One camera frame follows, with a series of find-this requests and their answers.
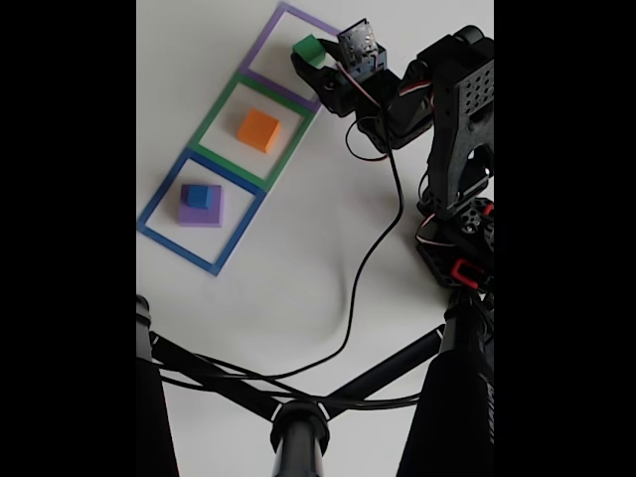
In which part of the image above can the red white black servo cable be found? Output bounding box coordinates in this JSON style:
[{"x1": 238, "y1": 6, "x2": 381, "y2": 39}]
[{"x1": 335, "y1": 59, "x2": 432, "y2": 161}]

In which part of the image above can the green tape square outline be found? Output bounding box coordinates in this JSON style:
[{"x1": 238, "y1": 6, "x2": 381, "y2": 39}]
[{"x1": 187, "y1": 72, "x2": 314, "y2": 193}]

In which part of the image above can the small blue cube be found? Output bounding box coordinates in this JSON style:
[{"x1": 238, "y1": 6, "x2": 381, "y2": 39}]
[{"x1": 186, "y1": 184, "x2": 213, "y2": 209}]

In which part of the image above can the orange square block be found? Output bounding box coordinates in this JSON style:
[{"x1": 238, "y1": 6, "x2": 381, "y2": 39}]
[{"x1": 237, "y1": 107, "x2": 282, "y2": 154}]

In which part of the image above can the blue tape square outline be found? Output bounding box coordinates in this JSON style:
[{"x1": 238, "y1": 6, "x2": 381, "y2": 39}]
[{"x1": 136, "y1": 147, "x2": 264, "y2": 277}]

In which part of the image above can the green square block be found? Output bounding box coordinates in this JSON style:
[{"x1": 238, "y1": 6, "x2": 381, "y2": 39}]
[{"x1": 291, "y1": 34, "x2": 327, "y2": 69}]

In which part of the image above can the black tripod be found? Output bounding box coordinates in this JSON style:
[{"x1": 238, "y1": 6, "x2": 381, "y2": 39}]
[{"x1": 136, "y1": 293, "x2": 495, "y2": 477}]

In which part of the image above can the red clamp piece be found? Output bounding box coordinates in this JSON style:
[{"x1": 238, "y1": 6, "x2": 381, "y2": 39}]
[{"x1": 450, "y1": 257, "x2": 486, "y2": 285}]

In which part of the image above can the purple square block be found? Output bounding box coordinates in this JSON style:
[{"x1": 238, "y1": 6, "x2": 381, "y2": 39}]
[{"x1": 178, "y1": 183, "x2": 225, "y2": 229}]

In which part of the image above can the purple tape square outline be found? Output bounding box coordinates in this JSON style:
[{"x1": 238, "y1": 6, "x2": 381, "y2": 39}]
[{"x1": 238, "y1": 1, "x2": 344, "y2": 111}]

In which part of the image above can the camera circuit board blue mount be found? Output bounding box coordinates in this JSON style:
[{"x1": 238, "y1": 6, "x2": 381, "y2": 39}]
[{"x1": 336, "y1": 18, "x2": 388, "y2": 83}]

